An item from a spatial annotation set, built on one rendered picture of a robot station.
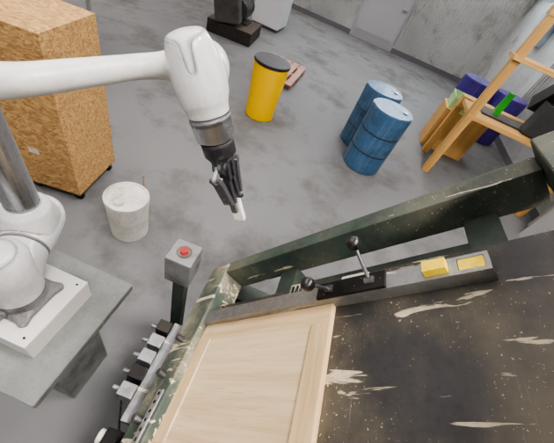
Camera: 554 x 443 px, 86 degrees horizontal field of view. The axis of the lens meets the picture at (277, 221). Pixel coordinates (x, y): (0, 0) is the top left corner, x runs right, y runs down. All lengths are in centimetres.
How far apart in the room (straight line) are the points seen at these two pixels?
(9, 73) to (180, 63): 31
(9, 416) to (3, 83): 175
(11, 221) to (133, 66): 71
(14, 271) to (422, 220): 122
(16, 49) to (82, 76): 152
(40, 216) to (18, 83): 60
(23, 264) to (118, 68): 70
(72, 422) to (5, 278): 110
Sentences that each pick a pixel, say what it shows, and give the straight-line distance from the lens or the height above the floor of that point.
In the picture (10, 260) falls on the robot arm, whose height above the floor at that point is 112.
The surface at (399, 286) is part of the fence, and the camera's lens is 77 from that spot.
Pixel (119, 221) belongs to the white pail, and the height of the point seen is 24.
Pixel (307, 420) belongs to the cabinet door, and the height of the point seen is 134.
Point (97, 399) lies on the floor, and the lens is 212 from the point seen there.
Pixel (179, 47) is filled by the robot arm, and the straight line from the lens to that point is 62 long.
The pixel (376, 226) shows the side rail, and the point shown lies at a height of 148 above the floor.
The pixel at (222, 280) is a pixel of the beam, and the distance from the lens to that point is 132.
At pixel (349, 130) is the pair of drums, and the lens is 450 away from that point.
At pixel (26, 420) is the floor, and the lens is 217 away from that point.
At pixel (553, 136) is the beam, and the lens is 91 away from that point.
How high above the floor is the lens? 204
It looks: 45 degrees down
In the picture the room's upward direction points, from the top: 24 degrees clockwise
